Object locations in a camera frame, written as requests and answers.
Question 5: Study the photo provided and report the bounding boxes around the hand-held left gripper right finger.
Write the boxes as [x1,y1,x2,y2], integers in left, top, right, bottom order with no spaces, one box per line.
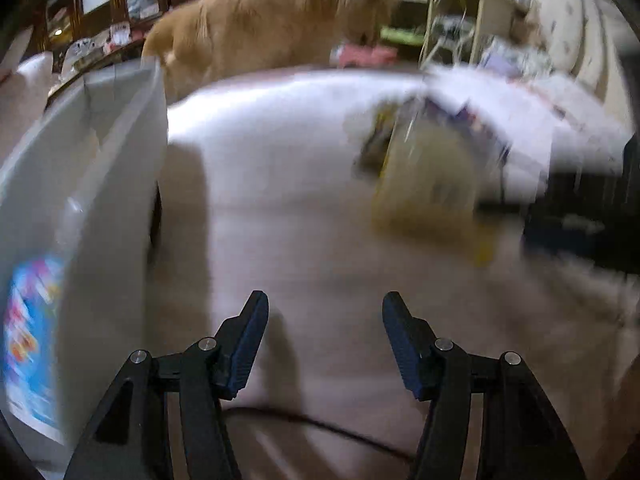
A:
[381,290,586,480]

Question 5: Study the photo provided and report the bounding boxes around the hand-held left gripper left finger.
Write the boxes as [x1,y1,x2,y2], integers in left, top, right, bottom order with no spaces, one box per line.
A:
[62,290,271,480]

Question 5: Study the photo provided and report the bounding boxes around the yellow plastic bag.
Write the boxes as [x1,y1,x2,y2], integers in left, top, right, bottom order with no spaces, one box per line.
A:
[345,65,556,268]

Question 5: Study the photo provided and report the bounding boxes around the grey plastic storage bin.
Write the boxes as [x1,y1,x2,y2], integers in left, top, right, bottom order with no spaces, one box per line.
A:
[0,57,168,471]

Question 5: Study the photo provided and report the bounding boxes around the crumpled plastic bags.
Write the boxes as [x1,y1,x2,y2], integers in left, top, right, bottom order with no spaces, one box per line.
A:
[480,35,557,79]

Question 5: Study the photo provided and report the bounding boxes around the white floral quilt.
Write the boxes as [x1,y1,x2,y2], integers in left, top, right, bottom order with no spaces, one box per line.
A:
[530,0,626,111]

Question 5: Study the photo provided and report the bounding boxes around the pink bed blanket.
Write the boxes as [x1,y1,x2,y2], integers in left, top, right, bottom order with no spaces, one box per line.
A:
[145,67,640,480]

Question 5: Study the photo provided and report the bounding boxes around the yellow-green shelf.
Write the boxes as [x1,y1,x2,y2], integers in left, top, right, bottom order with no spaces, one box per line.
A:
[380,0,531,61]

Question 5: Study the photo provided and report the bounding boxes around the pink cloth item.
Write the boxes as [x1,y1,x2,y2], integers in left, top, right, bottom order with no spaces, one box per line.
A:
[331,44,398,69]

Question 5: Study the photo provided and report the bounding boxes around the cluttered wooden table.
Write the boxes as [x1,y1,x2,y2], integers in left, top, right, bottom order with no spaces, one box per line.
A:
[47,35,151,96]

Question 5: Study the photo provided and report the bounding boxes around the golden dog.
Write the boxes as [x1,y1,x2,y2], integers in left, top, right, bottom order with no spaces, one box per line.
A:
[141,0,401,103]

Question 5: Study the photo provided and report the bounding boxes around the white pillow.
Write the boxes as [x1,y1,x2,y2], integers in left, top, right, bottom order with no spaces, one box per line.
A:
[0,52,54,131]

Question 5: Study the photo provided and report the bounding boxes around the thin black cable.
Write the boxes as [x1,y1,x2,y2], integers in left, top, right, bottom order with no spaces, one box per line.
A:
[220,406,417,462]

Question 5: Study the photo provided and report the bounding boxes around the white wire hangers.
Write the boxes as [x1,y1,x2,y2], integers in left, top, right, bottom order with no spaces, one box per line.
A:
[419,0,482,69]

